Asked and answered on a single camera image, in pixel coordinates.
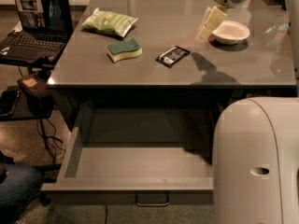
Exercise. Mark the black smartphone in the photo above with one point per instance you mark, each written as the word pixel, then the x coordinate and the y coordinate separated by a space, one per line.
pixel 8 102

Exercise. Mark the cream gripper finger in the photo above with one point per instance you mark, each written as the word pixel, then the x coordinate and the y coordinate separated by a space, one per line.
pixel 213 18

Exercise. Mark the open grey top drawer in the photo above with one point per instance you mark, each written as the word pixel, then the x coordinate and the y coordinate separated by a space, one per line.
pixel 112 154

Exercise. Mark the green chip bag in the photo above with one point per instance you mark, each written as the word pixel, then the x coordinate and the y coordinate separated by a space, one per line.
pixel 109 23

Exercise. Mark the blue jeans knee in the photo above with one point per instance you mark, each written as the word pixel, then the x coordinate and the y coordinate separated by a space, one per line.
pixel 18 187

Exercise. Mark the white paper bowl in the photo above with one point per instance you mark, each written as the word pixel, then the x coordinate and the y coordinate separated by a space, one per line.
pixel 231 32

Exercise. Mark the black rxbar chocolate wrapper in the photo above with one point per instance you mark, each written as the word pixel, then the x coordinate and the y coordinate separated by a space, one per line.
pixel 172 56

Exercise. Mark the black open laptop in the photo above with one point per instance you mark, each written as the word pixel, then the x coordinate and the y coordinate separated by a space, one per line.
pixel 46 27

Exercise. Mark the green yellow sponge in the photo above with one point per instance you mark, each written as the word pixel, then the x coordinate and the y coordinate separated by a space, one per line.
pixel 124 50

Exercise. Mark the black power adapter box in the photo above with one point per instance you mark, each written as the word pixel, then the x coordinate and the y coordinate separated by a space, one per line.
pixel 38 96

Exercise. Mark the metal drawer handle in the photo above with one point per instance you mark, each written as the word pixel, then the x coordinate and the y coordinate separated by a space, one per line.
pixel 152 200

